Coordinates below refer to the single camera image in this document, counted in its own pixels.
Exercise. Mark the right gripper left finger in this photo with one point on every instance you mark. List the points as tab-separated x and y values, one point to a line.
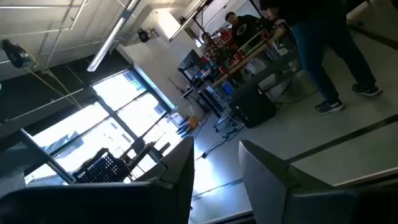
174	199

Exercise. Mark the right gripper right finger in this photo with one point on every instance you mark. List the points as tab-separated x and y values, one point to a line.
267	193

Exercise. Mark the black plastic basket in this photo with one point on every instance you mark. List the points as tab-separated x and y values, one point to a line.
102	169

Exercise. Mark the black computer tower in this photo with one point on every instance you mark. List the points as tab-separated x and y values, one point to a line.
252	105

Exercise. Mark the large glass window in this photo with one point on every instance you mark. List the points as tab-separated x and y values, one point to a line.
124	90

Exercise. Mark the wooden work table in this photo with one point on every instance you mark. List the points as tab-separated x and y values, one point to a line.
248	57

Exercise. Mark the black computer monitor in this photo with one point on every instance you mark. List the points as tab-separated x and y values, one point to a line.
189	62

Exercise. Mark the person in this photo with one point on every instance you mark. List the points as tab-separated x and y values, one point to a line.
213	49
245	29
326	31

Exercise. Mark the black ceiling spotlight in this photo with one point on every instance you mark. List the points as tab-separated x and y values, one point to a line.
143	35
15	54

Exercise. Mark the long ceiling light strip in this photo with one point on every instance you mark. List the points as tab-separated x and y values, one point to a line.
109	40

